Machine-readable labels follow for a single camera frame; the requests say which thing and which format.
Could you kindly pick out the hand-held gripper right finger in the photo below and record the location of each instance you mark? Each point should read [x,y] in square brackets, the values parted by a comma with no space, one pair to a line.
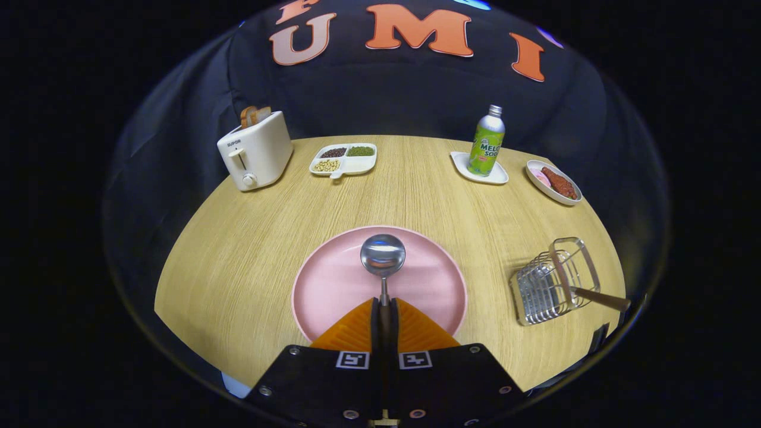
[393,333]

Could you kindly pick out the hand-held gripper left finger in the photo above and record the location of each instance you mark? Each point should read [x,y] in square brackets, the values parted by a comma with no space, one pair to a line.
[376,333]

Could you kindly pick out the pink round plate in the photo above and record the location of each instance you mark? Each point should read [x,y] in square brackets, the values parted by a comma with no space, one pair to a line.
[333,285]

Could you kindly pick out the white divided snack dish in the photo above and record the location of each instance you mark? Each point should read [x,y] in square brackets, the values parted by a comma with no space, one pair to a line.
[359,165]

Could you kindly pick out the pile of yellow beans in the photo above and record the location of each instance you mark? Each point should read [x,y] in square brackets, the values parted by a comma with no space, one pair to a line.
[326,166]

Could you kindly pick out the pile of green beans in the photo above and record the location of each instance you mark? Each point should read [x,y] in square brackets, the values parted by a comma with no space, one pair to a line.
[361,151]

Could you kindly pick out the white square coaster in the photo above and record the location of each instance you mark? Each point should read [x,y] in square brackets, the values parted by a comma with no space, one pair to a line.
[461,161]

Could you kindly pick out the pile of dark red beans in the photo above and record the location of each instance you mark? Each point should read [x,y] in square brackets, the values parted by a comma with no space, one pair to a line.
[333,153]

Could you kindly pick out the green soda bottle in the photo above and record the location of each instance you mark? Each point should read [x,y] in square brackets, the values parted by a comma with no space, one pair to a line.
[484,148]

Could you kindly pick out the white oval plate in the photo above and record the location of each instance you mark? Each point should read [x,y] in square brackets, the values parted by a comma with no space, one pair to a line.
[538,185]

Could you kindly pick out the white toaster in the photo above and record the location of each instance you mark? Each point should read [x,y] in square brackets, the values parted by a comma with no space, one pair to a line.
[261,154]

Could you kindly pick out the pink ham slice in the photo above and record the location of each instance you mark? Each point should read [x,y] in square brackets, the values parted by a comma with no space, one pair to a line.
[540,176]

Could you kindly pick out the red meat piece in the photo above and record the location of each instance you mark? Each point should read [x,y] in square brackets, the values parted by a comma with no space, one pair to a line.
[560,183]

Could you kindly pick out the black backdrop cloth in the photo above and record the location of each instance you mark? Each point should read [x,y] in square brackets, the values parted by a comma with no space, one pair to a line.
[416,101]

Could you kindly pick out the brown toast slice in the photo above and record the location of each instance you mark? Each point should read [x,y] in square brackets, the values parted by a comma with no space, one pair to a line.
[263,114]
[247,116]

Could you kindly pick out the black table edge bracket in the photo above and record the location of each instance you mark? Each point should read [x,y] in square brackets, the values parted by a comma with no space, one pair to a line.
[601,339]

